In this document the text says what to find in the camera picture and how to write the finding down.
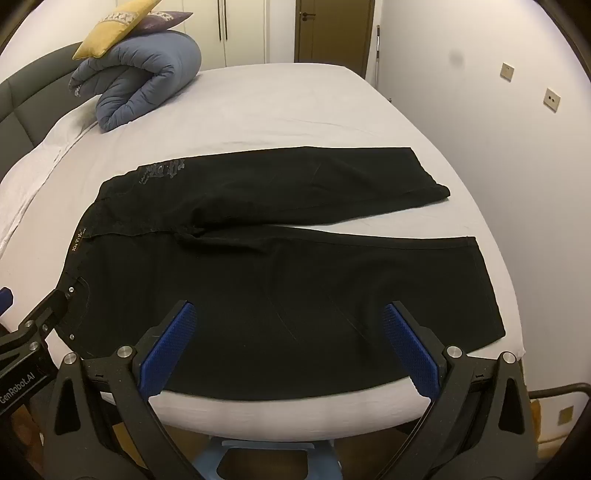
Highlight purple cushion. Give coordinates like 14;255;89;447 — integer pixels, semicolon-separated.
134;10;195;36

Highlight white wardrobe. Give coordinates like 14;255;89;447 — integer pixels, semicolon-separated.
152;0;296;72

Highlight white folded cloth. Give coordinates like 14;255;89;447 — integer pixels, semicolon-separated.
0;99;100;252

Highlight bed with white sheet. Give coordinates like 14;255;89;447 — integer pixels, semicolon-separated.
0;64;527;439

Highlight grey padded headboard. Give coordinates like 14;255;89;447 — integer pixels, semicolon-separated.
0;41;100;178

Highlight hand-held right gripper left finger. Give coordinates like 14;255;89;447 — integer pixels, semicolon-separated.
44;300;204;480

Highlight brown door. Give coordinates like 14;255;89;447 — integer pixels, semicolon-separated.
294;0;376;77

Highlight black pants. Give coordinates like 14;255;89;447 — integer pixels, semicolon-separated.
54;147;506;401

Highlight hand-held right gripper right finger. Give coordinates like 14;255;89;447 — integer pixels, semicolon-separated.
381;301;539;480

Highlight black tube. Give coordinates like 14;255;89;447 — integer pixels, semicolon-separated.
529;383;591;400

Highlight yellow cushion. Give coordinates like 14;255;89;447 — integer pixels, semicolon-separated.
72;0;162;61

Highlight rolled blue duvet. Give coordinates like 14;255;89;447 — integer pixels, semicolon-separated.
69;31;203;134

